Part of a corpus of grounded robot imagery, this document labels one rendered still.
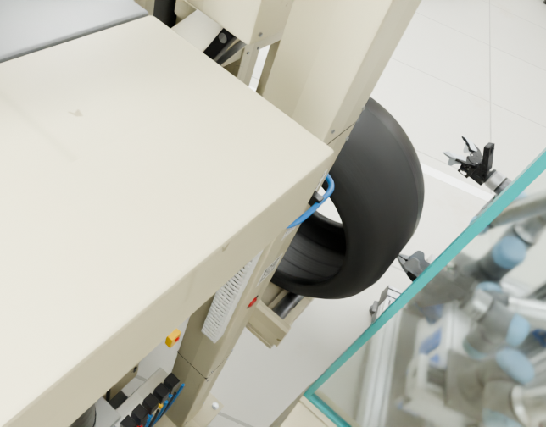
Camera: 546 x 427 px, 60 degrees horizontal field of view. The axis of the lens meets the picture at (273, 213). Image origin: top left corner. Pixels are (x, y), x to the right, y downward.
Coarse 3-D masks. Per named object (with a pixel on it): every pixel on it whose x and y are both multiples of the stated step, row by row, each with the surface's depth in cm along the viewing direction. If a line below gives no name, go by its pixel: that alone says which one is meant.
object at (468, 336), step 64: (512, 192) 45; (448, 256) 54; (512, 256) 49; (384, 320) 66; (448, 320) 59; (512, 320) 54; (320, 384) 84; (384, 384) 74; (448, 384) 65; (512, 384) 58
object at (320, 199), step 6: (330, 180) 96; (330, 186) 95; (330, 192) 94; (312, 198) 92; (318, 198) 91; (324, 198) 92; (312, 204) 92; (318, 204) 91; (312, 210) 90; (300, 216) 89; (306, 216) 89; (294, 222) 88; (300, 222) 88; (288, 228) 88
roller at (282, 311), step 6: (288, 294) 146; (294, 294) 146; (282, 300) 144; (288, 300) 144; (294, 300) 144; (300, 300) 147; (276, 306) 142; (282, 306) 142; (288, 306) 143; (294, 306) 145; (276, 312) 140; (282, 312) 141; (288, 312) 143; (282, 318) 140
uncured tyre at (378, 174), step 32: (384, 128) 115; (352, 160) 106; (384, 160) 111; (416, 160) 120; (352, 192) 107; (384, 192) 109; (416, 192) 120; (320, 224) 159; (352, 224) 111; (384, 224) 110; (416, 224) 126; (288, 256) 155; (320, 256) 156; (352, 256) 116; (384, 256) 115; (288, 288) 139; (320, 288) 130; (352, 288) 124
